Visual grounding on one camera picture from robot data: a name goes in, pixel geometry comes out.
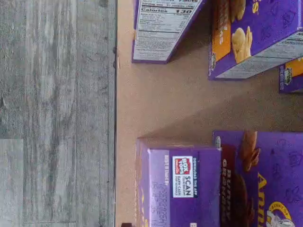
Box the purple Annie's box orange patch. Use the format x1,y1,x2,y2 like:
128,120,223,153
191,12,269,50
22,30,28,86
278,57,303,94
207,0,303,81
131,0,209,64

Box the tan wooden shelf board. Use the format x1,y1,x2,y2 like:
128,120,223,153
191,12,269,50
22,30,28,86
116,0,303,227

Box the purple Annie's box brown patch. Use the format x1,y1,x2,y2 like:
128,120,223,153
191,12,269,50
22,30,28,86
212,130,303,227
135,138,223,227

